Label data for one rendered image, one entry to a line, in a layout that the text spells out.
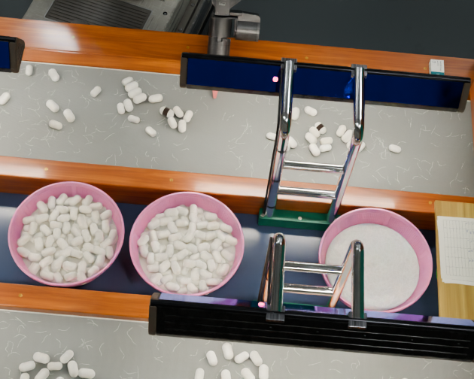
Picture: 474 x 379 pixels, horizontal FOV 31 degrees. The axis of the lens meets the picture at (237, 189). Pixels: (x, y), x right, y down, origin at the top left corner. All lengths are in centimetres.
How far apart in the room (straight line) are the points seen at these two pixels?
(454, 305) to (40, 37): 124
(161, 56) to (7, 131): 44
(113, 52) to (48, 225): 50
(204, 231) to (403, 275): 48
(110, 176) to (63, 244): 20
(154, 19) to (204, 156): 71
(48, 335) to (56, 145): 49
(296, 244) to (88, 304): 53
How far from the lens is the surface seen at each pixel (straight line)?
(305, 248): 212
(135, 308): 195
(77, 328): 197
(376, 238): 210
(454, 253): 208
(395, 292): 206
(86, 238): 205
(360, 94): 182
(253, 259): 210
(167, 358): 194
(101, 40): 232
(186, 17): 288
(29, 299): 199
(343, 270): 177
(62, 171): 212
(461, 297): 204
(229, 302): 161
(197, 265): 201
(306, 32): 334
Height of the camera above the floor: 259
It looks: 62 degrees down
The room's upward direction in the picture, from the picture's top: 6 degrees clockwise
